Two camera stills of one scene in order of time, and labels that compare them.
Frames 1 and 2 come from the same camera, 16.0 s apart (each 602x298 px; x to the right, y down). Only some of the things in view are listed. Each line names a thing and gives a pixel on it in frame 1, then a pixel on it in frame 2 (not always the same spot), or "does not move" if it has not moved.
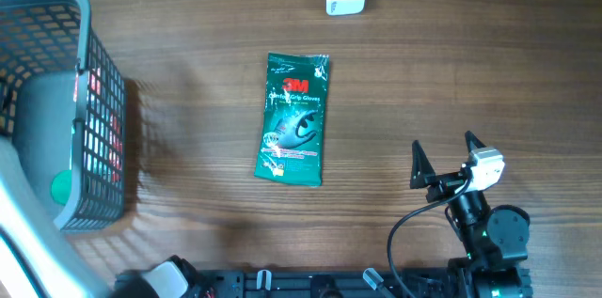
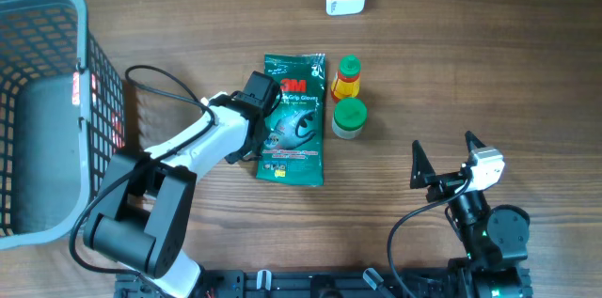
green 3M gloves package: [293, 141] does not move
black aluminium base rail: [435, 283] does not move
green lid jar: [61, 186] → [349, 118]
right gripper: [422, 173] does not move
